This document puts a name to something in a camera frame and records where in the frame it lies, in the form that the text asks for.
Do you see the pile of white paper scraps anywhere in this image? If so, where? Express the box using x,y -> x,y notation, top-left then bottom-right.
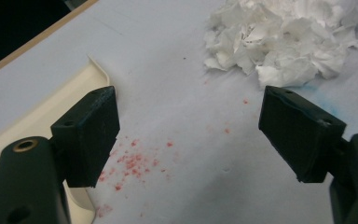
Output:
202,0 -> 358,89

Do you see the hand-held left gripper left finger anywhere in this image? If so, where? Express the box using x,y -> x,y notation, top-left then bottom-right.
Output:
49,85 -> 121,189

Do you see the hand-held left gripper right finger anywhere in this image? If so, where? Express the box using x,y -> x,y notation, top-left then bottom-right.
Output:
257,85 -> 348,184

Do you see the cream plastic dustpan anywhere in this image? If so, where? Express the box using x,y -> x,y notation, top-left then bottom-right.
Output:
0,54 -> 112,224

